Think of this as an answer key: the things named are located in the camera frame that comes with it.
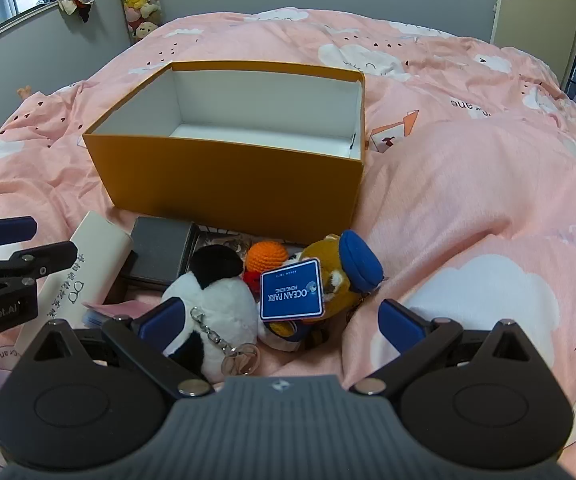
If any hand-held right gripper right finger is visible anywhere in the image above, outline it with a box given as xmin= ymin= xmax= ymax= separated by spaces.
xmin=350 ymin=298 xmax=544 ymax=397

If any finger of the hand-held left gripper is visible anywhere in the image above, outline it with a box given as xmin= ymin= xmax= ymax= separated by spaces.
xmin=0 ymin=240 xmax=79 ymax=297
xmin=0 ymin=216 xmax=38 ymax=250

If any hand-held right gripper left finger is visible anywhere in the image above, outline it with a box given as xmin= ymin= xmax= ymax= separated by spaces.
xmin=16 ymin=297 xmax=215 ymax=400

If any white glasses case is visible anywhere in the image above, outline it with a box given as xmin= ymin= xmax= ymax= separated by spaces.
xmin=18 ymin=211 xmax=133 ymax=346

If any white black-eared plush toy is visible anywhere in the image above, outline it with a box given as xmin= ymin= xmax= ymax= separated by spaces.
xmin=160 ymin=245 xmax=259 ymax=378

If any pink pouch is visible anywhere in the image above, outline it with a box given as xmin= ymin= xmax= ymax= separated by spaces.
xmin=82 ymin=299 xmax=143 ymax=331

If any dark grey box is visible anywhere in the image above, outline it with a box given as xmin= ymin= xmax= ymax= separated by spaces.
xmin=128 ymin=216 xmax=201 ymax=283

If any brown plush with blue hat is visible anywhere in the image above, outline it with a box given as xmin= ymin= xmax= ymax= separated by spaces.
xmin=263 ymin=230 xmax=385 ymax=353

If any dark picture card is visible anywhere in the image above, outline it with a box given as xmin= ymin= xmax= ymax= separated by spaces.
xmin=120 ymin=224 xmax=299 ymax=294

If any blue card packet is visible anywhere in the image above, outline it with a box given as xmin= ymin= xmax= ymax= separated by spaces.
xmin=259 ymin=258 xmax=326 ymax=322

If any orange red crochet toy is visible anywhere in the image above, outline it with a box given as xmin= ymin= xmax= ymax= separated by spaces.
xmin=240 ymin=241 xmax=289 ymax=293

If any orange cardboard box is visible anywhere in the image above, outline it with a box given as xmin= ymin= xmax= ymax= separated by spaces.
xmin=82 ymin=60 xmax=367 ymax=246

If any pink cloud print blanket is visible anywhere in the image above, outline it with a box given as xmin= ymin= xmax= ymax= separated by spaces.
xmin=0 ymin=8 xmax=576 ymax=480

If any pale door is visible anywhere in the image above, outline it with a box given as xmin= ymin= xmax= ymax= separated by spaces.
xmin=490 ymin=0 xmax=576 ymax=88

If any metal keychain ring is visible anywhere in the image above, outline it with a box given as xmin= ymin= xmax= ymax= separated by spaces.
xmin=190 ymin=306 xmax=261 ymax=377

